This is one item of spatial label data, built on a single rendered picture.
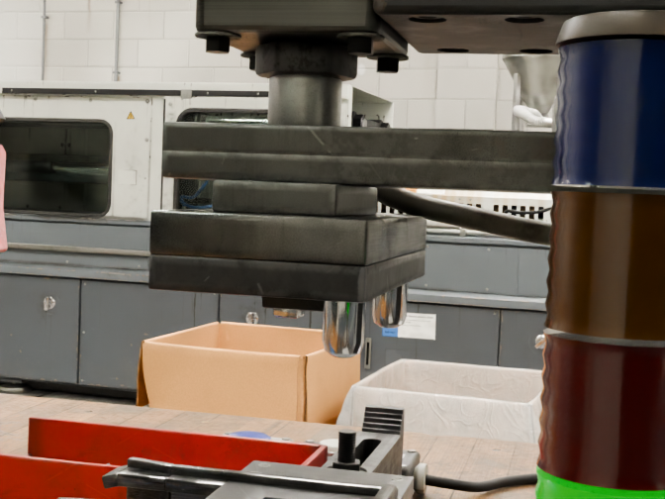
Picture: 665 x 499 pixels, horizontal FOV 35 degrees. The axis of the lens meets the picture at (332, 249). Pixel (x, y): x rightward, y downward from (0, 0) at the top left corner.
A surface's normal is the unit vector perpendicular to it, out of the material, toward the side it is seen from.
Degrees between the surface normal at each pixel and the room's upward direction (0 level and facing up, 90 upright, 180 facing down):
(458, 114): 90
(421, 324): 90
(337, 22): 90
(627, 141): 104
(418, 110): 90
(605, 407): 76
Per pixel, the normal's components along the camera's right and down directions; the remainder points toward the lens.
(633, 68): -0.29, 0.28
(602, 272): -0.52, 0.26
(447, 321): -0.29, 0.04
